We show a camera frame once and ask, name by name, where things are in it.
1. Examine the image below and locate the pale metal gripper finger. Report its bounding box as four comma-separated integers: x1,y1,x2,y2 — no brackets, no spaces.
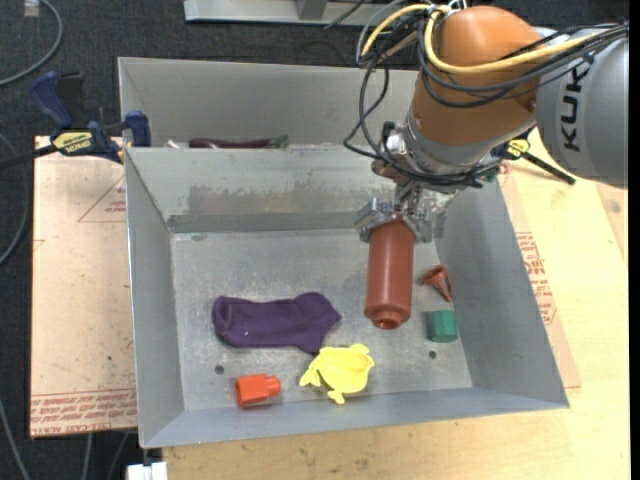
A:
403,206,435,244
354,200,387,242

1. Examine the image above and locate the red-brown plastic bottle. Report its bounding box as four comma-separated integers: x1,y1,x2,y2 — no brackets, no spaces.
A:
363,217,417,331

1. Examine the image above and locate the red-brown cone cap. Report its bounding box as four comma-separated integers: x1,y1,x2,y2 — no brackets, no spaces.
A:
421,264,454,304

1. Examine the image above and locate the grey metal bin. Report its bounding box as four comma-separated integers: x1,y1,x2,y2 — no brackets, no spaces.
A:
117,56,571,450

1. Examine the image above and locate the green block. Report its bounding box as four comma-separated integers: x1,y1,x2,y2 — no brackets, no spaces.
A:
425,309,459,344

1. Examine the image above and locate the purple sock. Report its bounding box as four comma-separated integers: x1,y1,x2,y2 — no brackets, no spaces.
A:
211,291,344,355

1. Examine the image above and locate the yellow rubber toy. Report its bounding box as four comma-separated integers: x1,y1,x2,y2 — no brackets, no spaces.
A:
298,343,376,406

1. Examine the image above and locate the purple toy eggplant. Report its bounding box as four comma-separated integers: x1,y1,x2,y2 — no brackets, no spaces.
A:
188,134,290,150

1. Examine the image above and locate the orange small bottle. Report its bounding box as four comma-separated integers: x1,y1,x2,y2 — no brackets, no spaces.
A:
233,373,282,409

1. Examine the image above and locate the brown cardboard board, red print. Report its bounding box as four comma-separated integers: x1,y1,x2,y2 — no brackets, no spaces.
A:
29,134,584,440

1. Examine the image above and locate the black cylinder on white bracket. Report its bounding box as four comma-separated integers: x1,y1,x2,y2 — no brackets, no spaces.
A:
381,120,407,155

